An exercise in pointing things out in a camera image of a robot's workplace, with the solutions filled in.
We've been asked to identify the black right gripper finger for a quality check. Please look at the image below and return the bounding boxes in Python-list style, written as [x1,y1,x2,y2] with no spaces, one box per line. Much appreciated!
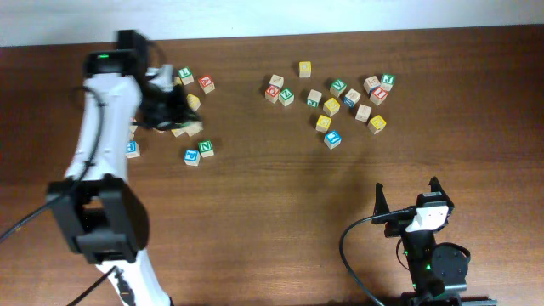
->
[371,183,390,224]
[428,177,445,195]

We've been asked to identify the yellow S wooden block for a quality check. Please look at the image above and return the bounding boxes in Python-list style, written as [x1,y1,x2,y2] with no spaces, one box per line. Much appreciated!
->
[186,93,201,111]

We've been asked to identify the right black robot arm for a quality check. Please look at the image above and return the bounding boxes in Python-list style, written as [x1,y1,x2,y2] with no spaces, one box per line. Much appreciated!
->
[372,177,498,306]

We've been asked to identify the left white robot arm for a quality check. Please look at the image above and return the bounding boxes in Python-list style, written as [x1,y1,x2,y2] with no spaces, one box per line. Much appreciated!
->
[47,30,200,305]

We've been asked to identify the yellow G wooden block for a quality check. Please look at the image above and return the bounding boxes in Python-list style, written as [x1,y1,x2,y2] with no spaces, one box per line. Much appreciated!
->
[171,128,185,138]

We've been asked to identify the green L wooden block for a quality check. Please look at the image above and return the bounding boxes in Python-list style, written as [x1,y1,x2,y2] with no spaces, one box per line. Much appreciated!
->
[178,66,194,85]

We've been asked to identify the red 7 wooden block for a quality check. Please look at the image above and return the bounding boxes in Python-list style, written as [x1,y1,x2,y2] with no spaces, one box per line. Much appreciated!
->
[198,75,215,94]

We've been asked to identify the blue P wooden block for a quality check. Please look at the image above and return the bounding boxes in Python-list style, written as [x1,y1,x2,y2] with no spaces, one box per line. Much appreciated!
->
[183,150,201,167]

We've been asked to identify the blue H block front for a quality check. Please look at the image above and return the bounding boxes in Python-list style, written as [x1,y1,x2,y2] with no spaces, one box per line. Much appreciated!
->
[125,140,140,158]

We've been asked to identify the green N wooden block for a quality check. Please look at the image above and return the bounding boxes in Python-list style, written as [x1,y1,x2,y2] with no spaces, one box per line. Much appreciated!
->
[198,140,214,158]

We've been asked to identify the blue I wooden block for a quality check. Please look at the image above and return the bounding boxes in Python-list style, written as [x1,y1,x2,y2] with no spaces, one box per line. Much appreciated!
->
[324,130,343,150]

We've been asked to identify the yellow block far right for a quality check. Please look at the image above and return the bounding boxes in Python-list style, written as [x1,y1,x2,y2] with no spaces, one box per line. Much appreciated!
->
[368,115,387,134]

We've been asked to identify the plain butterfly block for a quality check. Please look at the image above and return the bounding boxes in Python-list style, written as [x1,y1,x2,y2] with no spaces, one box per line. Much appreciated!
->
[355,105,371,122]

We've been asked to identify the yellow block near I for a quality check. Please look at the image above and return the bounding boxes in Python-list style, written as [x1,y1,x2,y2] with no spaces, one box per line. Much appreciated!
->
[315,115,332,133]

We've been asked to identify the red Q wooden block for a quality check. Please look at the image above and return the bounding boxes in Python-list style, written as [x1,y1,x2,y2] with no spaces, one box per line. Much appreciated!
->
[264,84,281,104]

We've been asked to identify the red I wooden block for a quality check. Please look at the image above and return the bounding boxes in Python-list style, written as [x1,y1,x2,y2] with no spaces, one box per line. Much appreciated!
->
[370,87,388,105]

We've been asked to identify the yellow block centre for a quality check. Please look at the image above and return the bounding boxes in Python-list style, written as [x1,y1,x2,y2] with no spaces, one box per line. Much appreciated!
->
[323,98,340,116]

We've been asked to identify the plain block behind Q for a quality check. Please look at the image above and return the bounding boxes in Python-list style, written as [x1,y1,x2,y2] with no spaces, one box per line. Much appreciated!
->
[269,74,285,88]

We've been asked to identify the blue U side block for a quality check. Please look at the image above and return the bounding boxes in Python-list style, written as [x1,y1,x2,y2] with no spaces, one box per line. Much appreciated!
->
[343,88,361,108]

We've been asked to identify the green J top block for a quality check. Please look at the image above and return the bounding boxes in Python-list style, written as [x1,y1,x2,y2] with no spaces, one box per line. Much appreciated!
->
[381,73,396,92]

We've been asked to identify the green Z wooden block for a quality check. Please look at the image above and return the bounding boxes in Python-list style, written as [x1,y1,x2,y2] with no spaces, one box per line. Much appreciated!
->
[279,88,294,106]

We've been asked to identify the plain block blue side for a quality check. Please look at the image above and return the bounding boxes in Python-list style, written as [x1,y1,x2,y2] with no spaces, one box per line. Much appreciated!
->
[363,76,381,94]

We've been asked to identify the green V wooden block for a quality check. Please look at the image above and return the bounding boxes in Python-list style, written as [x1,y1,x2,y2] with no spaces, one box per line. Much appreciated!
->
[330,78,347,97]

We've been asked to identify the green J side block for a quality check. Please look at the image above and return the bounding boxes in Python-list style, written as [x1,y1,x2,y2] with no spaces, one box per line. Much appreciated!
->
[306,89,322,108]

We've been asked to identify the yellow far wooden block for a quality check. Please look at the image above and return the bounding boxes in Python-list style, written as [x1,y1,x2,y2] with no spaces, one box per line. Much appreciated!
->
[298,61,312,78]

